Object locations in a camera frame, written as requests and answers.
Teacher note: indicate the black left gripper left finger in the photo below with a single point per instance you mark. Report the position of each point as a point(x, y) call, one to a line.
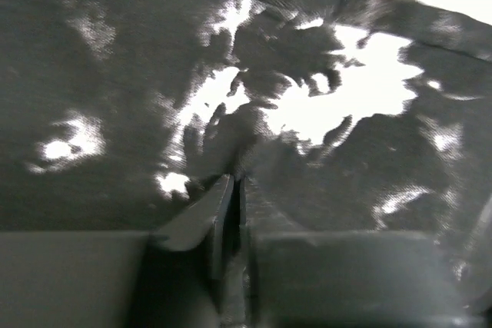
point(196, 238)

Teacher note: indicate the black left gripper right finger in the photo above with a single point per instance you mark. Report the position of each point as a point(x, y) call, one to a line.
point(271, 204)

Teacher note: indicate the black white patterned trousers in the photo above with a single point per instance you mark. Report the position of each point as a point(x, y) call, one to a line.
point(117, 115)

